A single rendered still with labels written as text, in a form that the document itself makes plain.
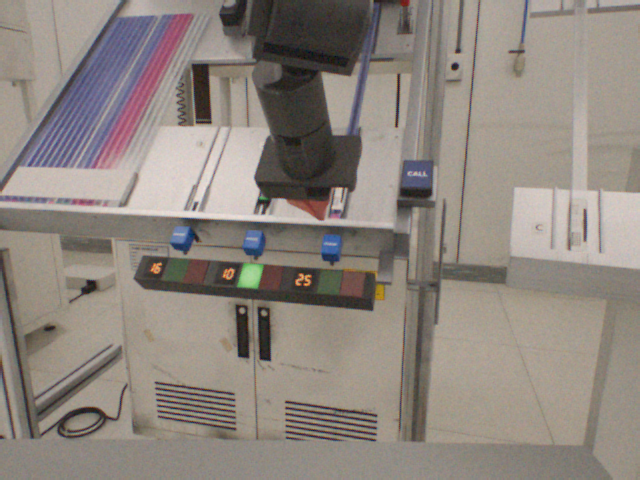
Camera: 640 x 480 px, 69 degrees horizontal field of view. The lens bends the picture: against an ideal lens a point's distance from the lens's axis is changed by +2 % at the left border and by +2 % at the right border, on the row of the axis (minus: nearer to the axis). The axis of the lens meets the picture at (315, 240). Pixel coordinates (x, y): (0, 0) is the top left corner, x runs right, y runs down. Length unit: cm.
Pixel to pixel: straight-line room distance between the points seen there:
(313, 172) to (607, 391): 52
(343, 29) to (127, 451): 37
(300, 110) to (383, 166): 32
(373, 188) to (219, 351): 63
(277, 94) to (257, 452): 29
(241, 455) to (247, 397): 77
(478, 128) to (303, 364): 178
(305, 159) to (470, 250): 227
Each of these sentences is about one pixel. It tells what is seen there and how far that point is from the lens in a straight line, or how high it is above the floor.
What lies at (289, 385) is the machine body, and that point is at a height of 27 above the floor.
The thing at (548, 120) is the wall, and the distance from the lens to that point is 262.
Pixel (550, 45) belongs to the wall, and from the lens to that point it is 263.
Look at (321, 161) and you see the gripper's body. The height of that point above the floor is 83.
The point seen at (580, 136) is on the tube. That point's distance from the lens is 59.
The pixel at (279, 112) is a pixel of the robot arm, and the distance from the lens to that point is 40.
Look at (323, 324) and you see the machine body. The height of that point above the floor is 43.
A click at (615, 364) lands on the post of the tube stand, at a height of 54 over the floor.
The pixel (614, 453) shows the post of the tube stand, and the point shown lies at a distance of 83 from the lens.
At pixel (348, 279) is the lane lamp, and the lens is 60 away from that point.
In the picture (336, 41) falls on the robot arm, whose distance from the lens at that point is 36.
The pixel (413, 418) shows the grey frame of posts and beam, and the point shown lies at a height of 43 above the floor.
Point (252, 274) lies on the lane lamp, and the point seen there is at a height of 66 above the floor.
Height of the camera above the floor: 86
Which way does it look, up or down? 15 degrees down
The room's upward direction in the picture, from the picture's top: straight up
